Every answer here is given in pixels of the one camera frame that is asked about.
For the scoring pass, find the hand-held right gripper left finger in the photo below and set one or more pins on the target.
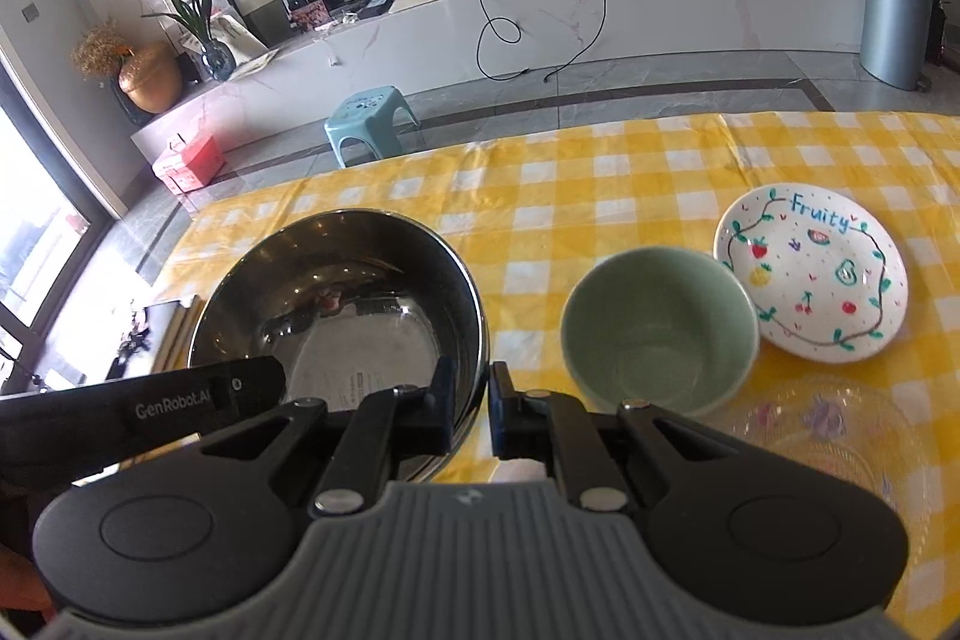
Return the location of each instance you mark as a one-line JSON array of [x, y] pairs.
[[442, 404]]

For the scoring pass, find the clear glass flower plate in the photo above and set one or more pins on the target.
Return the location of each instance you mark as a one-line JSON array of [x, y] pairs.
[[832, 445]]

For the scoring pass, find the white paper bag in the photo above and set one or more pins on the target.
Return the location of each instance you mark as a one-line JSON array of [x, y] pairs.
[[244, 48]]

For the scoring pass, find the teal plastic stool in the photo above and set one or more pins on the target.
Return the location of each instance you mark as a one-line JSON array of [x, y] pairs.
[[371, 111]]

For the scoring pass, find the dried flower bunch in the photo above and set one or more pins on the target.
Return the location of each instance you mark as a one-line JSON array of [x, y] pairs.
[[101, 48]]

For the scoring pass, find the yellow checked tablecloth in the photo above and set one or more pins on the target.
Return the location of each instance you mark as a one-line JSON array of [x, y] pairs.
[[525, 197]]

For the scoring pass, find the red box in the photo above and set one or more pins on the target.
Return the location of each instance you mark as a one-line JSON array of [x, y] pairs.
[[191, 160]]

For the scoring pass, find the marble television cabinet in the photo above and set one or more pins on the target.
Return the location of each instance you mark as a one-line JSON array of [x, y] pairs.
[[675, 10]]

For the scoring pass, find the golden round vase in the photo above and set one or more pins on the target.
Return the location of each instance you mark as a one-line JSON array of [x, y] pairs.
[[150, 81]]

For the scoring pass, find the pink photo frame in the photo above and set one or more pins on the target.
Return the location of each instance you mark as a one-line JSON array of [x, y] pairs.
[[310, 16]]

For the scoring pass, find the stainless steel bowl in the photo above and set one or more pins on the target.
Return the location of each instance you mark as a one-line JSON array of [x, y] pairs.
[[337, 302]]

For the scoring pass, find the white fruit-print plate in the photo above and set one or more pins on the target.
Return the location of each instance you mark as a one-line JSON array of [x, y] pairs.
[[814, 280]]

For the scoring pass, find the green ceramic bowl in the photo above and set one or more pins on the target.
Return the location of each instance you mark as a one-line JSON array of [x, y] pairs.
[[656, 332]]

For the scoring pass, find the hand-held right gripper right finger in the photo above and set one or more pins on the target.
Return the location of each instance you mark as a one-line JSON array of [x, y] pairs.
[[501, 411]]

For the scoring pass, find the green plant in glass vase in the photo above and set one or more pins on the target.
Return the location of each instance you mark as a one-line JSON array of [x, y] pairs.
[[202, 33]]

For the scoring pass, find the grey trash can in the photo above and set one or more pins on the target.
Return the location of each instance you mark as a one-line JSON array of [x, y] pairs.
[[892, 25]]

